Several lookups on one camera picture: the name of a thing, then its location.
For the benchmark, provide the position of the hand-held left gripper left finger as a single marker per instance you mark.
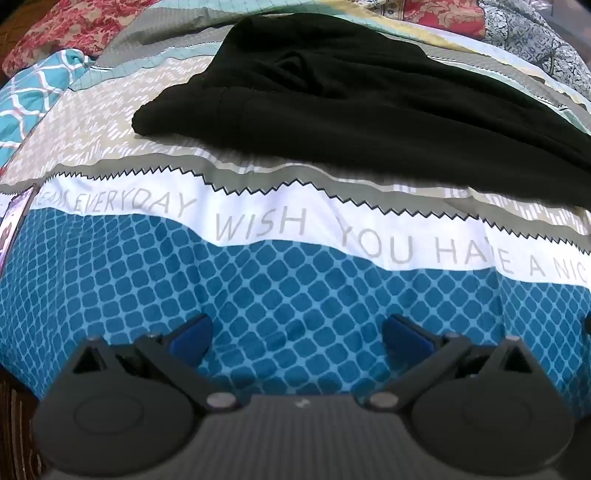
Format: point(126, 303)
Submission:
point(190, 336)

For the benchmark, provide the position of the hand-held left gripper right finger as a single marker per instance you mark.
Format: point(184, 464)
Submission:
point(406, 336)

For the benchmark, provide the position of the black pants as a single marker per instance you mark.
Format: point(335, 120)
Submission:
point(369, 101)

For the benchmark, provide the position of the patterned blue white bed sheet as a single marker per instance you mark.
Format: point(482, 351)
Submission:
point(286, 258)

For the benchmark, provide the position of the teal lattice pillow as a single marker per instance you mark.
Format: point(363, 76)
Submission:
point(32, 92)

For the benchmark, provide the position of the grey blue patterned blanket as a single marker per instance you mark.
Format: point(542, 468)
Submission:
point(535, 46)

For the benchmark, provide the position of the red floral pillow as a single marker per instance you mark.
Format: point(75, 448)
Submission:
point(78, 32)

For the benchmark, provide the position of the red floral blanket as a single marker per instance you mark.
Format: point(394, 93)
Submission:
point(438, 14)

